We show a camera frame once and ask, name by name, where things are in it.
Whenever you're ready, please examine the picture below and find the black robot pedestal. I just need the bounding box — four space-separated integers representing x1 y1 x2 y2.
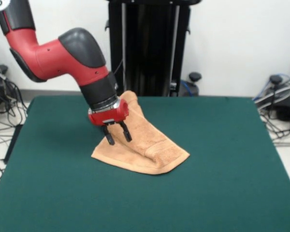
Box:
103 0 203 97

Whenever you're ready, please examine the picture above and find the dark green table cloth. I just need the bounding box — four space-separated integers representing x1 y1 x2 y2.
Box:
0 96 290 232

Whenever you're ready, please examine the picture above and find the tan terry towel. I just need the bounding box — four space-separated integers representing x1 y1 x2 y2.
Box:
91 90 191 175

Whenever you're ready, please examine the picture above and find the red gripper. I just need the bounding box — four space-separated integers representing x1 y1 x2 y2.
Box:
87 99 133 146

